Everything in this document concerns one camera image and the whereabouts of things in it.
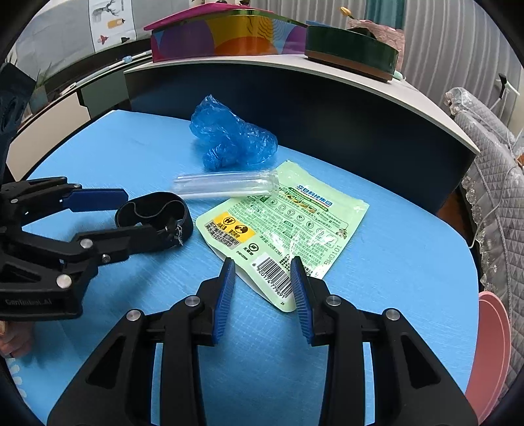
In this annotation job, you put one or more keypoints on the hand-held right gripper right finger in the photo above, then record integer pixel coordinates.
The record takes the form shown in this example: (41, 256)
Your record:
(301, 303)

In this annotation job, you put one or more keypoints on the clear plastic tube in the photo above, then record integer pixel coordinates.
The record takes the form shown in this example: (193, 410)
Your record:
(221, 186)

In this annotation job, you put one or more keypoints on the mint green tray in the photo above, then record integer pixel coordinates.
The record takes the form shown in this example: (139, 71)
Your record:
(400, 75)

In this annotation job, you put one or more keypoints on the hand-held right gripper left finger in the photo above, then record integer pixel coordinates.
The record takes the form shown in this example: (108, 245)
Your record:
(224, 303)

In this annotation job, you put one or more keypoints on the wall socket with black plug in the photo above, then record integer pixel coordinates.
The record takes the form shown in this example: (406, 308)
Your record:
(504, 84)

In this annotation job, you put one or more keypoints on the dark green round tin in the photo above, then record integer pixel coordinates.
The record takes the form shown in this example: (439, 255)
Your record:
(352, 53)

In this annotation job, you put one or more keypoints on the black elastic band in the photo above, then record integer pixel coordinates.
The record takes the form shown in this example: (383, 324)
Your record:
(186, 227)

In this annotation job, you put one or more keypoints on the pink plastic basin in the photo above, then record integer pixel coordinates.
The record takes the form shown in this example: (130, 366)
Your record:
(491, 352)

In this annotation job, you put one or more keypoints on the colourful gift box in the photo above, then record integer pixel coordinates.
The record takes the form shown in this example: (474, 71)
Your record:
(229, 37)

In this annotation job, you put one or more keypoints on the grey quilted sofa cover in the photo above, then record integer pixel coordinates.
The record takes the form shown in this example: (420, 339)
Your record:
(491, 172)

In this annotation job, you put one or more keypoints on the light green foil pouch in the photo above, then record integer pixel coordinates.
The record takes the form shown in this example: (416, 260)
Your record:
(303, 213)

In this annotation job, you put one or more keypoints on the person's left hand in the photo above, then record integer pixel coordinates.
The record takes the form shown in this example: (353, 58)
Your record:
(14, 342)

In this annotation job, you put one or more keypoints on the grey top coffee table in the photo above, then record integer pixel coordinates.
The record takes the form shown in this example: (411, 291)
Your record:
(327, 114)

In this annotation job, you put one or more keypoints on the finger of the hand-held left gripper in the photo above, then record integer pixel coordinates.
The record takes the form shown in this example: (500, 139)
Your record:
(98, 198)
(123, 243)

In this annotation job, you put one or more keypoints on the pink lace bag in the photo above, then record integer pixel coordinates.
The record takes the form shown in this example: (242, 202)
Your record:
(389, 37)

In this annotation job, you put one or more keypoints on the yellow tulip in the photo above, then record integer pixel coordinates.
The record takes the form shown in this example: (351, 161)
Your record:
(345, 11)

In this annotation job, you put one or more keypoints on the grey cover with deer print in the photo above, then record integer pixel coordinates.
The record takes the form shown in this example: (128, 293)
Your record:
(61, 32)

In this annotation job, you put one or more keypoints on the white rod with blue bead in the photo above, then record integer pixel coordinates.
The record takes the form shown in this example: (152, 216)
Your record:
(110, 67)

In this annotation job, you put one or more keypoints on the blue plastic bag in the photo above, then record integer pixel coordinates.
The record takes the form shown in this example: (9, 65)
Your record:
(229, 135)

